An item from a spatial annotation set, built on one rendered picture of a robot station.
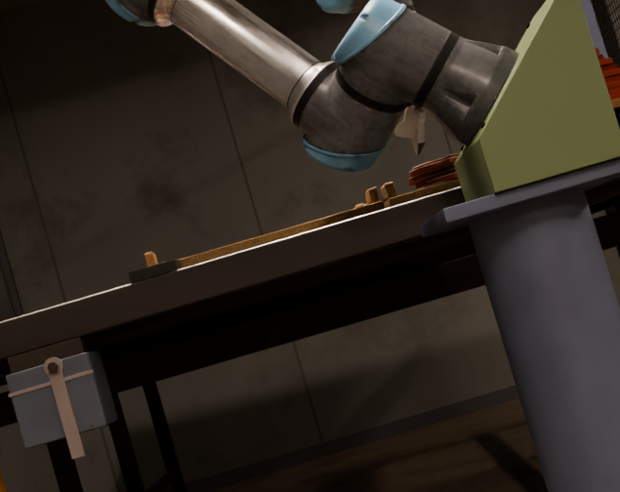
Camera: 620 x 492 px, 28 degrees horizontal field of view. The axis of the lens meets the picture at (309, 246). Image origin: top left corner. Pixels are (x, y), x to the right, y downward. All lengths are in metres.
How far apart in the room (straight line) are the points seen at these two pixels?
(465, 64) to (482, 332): 5.54
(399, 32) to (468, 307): 5.53
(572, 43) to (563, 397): 0.47
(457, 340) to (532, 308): 5.51
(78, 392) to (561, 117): 0.86
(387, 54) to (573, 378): 0.51
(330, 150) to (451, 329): 5.41
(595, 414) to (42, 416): 0.85
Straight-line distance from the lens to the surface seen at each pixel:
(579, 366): 1.69
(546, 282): 1.68
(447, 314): 7.18
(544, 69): 1.65
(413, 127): 2.27
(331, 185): 7.17
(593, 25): 4.08
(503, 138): 1.63
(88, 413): 1.96
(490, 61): 1.72
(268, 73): 1.85
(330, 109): 1.80
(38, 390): 1.98
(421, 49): 1.72
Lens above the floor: 0.78
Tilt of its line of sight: 3 degrees up
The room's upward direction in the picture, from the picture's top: 16 degrees counter-clockwise
